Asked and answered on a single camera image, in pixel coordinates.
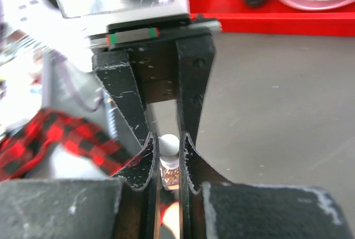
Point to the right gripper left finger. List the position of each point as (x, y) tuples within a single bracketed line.
[(123, 206)]

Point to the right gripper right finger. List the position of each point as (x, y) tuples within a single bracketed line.
[(212, 206)]

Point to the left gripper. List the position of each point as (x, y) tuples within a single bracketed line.
[(175, 64)]

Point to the grey nail polish cap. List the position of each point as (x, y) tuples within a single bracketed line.
[(169, 151)]

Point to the nail polish bottle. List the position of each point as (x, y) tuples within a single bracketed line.
[(170, 178)]

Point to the red plaid sleeve forearm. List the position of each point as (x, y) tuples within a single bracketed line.
[(64, 147)]

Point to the mannequin hand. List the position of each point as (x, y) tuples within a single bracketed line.
[(170, 217)]

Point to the red plastic tray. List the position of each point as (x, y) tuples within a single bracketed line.
[(274, 17)]

